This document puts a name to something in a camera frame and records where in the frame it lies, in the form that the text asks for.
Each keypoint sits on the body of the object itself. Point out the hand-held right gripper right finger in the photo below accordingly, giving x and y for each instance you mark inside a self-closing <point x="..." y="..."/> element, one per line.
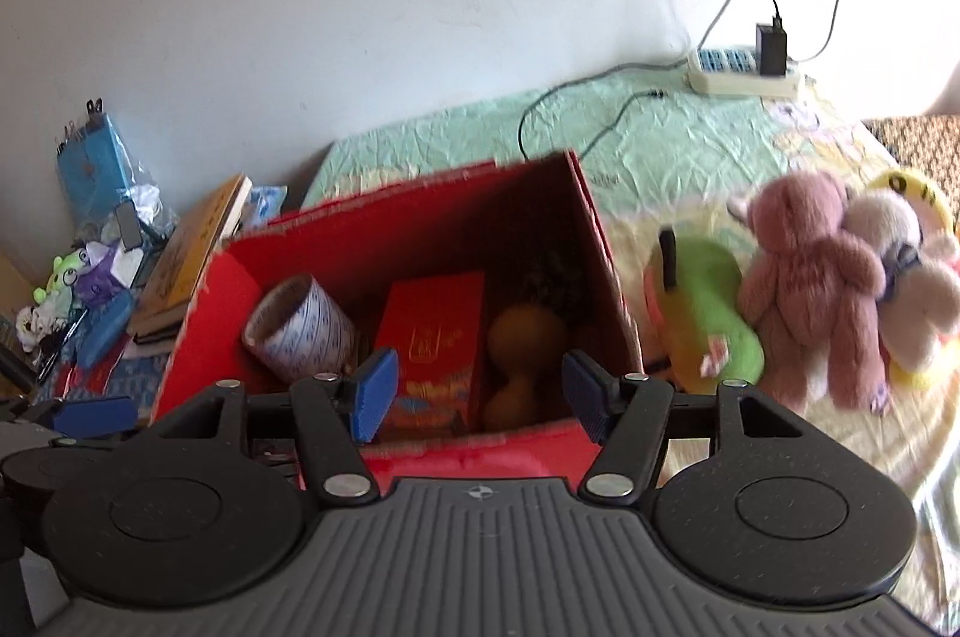
<point x="589" y="404"/>

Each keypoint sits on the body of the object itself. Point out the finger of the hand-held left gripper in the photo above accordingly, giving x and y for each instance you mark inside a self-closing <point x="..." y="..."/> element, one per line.
<point x="97" y="416"/>
<point x="90" y="443"/>

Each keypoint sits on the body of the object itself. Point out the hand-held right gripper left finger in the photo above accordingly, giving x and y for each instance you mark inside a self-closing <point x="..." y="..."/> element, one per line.
<point x="375" y="393"/>

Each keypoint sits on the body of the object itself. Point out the printed tape roll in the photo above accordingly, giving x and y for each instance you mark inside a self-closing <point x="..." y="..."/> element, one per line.
<point x="322" y="322"/>

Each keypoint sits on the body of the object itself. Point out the orange gourd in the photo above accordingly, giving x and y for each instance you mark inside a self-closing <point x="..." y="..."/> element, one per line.
<point x="525" y="337"/>

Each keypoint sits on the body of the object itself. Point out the small red gift box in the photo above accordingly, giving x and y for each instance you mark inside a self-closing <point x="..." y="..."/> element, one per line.
<point x="435" y="322"/>

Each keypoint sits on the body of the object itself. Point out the large red cardboard box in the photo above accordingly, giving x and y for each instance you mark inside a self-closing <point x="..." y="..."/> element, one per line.
<point x="465" y="457"/>

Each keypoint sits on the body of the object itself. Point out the blue and red patterned mat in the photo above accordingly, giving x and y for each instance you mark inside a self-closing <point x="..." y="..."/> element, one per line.
<point x="135" y="382"/>

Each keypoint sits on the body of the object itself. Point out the blue pencil case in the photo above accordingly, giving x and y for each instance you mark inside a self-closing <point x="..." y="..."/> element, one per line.
<point x="109" y="325"/>

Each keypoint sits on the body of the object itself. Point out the black and white spotted toy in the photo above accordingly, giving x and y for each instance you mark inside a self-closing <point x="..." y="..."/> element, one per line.
<point x="34" y="325"/>

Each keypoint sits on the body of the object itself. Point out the purple and white toy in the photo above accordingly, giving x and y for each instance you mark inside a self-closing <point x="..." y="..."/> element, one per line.
<point x="97" y="277"/>

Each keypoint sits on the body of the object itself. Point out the green frog toy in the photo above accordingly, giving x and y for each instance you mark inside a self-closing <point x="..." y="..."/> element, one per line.
<point x="64" y="265"/>

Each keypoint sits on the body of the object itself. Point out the brown cardboard box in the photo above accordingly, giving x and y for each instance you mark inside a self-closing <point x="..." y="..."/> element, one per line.
<point x="11" y="284"/>

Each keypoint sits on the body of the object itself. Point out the green pear plush toy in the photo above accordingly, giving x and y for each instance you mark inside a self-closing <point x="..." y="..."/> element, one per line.
<point x="712" y="307"/>

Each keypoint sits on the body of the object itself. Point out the yellow brown book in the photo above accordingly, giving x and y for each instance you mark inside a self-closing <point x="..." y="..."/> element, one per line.
<point x="187" y="254"/>

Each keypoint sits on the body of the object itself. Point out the black smartphone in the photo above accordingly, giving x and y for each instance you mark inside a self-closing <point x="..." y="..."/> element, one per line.
<point x="129" y="224"/>

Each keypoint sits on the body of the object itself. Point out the light blue plastic packet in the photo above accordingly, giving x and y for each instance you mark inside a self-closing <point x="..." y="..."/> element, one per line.
<point x="266" y="205"/>

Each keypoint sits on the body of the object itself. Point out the blue packet with binder clips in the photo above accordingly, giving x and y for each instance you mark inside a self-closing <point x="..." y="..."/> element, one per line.
<point x="94" y="164"/>

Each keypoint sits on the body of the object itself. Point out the pink teddy bear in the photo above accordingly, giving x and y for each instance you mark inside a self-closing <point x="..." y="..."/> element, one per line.
<point x="810" y="284"/>

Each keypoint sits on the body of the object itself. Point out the pastel printed bed sheet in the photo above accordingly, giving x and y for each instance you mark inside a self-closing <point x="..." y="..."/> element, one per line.
<point x="675" y="157"/>

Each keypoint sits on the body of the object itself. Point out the cream plush toy with bow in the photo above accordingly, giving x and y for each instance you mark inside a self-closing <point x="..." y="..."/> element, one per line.
<point x="911" y="307"/>

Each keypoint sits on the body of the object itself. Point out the white power strip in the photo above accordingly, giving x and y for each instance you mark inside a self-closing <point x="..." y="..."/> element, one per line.
<point x="720" y="82"/>

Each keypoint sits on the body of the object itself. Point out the yellow plush toy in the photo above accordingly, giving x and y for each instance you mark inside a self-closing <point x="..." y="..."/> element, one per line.
<point x="900" y="183"/>

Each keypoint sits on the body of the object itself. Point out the black charger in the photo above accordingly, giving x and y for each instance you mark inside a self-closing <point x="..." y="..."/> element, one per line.
<point x="771" y="51"/>

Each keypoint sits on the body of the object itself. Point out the brown patterned cloth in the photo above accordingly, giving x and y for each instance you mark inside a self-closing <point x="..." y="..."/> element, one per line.
<point x="922" y="145"/>

